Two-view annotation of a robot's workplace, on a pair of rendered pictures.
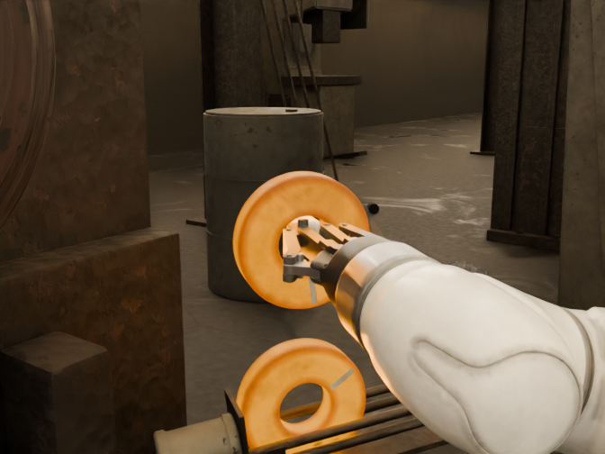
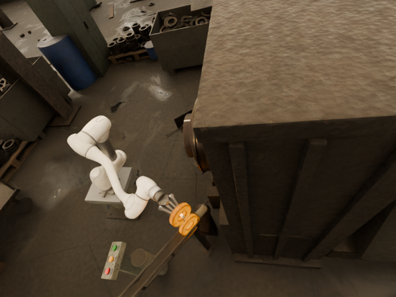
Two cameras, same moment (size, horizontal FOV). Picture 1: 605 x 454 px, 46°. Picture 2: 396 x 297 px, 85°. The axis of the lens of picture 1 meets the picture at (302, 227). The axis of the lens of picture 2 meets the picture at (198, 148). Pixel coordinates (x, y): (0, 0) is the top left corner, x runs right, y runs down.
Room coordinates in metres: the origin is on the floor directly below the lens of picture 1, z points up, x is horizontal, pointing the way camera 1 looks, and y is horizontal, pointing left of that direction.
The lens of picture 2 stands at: (1.36, 0.10, 2.14)
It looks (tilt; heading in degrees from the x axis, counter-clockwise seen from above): 52 degrees down; 166
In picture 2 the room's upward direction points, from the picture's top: 20 degrees counter-clockwise
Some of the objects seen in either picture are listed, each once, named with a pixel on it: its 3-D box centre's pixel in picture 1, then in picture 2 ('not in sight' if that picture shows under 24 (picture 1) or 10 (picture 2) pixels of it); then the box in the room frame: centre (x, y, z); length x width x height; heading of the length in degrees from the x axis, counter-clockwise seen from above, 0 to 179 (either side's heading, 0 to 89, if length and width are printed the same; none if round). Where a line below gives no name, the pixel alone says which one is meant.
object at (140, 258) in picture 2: not in sight; (151, 263); (0.69, -0.45, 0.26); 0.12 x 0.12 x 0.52
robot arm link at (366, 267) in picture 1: (394, 300); (156, 193); (0.55, -0.08, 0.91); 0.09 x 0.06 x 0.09; 109
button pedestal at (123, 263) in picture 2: not in sight; (130, 266); (0.63, -0.60, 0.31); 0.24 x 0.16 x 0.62; 144
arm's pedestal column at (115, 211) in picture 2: not in sight; (121, 196); (-0.15, -0.53, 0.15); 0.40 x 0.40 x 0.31; 53
